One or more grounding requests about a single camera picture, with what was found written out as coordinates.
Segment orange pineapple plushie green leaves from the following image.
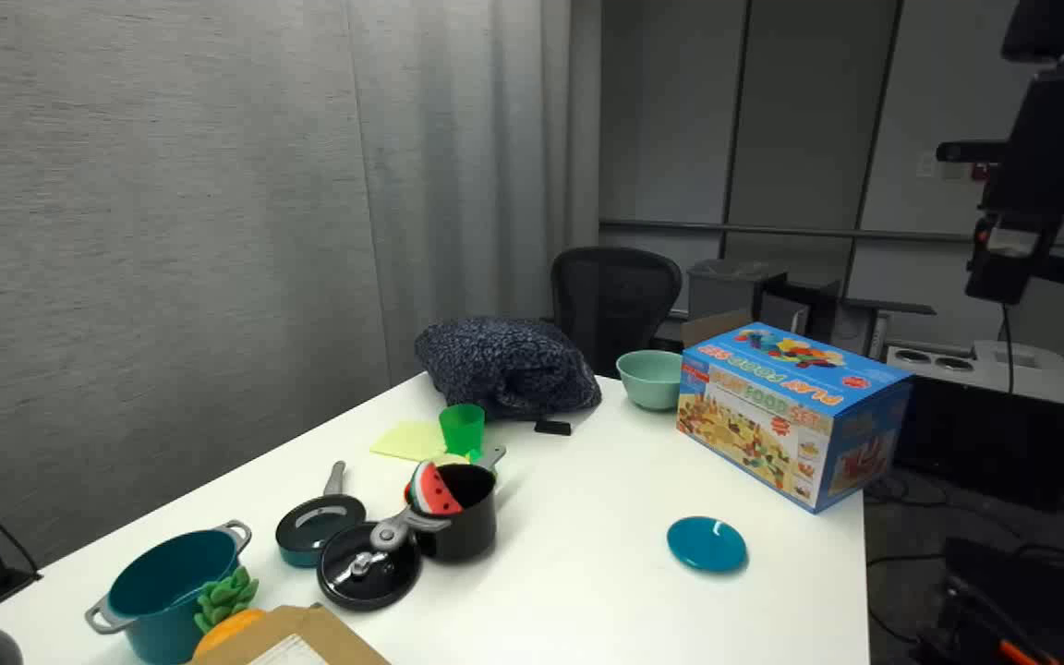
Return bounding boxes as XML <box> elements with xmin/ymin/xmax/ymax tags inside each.
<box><xmin>190</xmin><ymin>565</ymin><xmax>271</xmax><ymax>663</ymax></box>

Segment yellow-green toy plate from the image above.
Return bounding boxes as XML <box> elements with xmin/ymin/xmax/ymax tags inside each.
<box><xmin>370</xmin><ymin>418</ymin><xmax>451</xmax><ymax>467</ymax></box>

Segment teal flat plate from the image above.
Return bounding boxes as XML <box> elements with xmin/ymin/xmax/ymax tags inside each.
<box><xmin>662</xmin><ymin>515</ymin><xmax>755</xmax><ymax>576</ymax></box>

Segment dark blue speckled cushion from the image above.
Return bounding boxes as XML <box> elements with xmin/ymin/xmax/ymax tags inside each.
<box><xmin>412</xmin><ymin>315</ymin><xmax>605</xmax><ymax>421</ymax></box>

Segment black office chair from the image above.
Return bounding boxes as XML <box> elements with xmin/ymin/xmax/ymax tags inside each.
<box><xmin>546</xmin><ymin>245</ymin><xmax>686</xmax><ymax>372</ymax></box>

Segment green plastic cup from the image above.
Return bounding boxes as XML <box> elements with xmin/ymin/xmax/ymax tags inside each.
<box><xmin>437</xmin><ymin>404</ymin><xmax>489</xmax><ymax>467</ymax></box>

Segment mint green bowl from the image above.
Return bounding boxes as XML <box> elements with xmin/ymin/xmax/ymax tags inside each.
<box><xmin>614</xmin><ymin>349</ymin><xmax>686</xmax><ymax>415</ymax></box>

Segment red watermelon slice toy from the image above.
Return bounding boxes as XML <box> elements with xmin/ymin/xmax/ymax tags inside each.
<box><xmin>415</xmin><ymin>463</ymin><xmax>471</xmax><ymax>516</ymax></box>

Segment grey storage box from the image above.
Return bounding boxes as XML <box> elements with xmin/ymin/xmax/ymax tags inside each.
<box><xmin>683</xmin><ymin>254</ymin><xmax>841</xmax><ymax>349</ymax></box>

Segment colourful blue toy box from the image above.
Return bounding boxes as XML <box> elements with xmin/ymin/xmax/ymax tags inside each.
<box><xmin>673</xmin><ymin>323</ymin><xmax>917</xmax><ymax>515</ymax></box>

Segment small dark frying pan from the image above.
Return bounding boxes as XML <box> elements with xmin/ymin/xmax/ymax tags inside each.
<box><xmin>275</xmin><ymin>459</ymin><xmax>372</xmax><ymax>574</ymax></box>

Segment black round pan with lid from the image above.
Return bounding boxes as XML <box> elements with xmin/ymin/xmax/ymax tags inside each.
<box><xmin>316</xmin><ymin>521</ymin><xmax>424</xmax><ymax>616</ymax></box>

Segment brown cardboard box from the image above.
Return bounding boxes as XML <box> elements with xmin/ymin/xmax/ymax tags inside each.
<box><xmin>190</xmin><ymin>602</ymin><xmax>392</xmax><ymax>665</ymax></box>

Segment teal toy pot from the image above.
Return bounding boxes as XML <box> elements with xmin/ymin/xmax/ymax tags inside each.
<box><xmin>83</xmin><ymin>516</ymin><xmax>254</xmax><ymax>665</ymax></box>

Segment white side table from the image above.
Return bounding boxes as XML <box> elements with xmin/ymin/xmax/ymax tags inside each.
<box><xmin>878</xmin><ymin>337</ymin><xmax>1064</xmax><ymax>510</ymax></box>

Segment tall black equipment stand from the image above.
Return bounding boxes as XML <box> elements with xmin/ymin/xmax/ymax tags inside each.
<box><xmin>935</xmin><ymin>0</ymin><xmax>1064</xmax><ymax>308</ymax></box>

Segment black case orange accent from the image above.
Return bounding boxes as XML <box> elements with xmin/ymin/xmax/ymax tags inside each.
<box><xmin>917</xmin><ymin>536</ymin><xmax>1064</xmax><ymax>665</ymax></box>

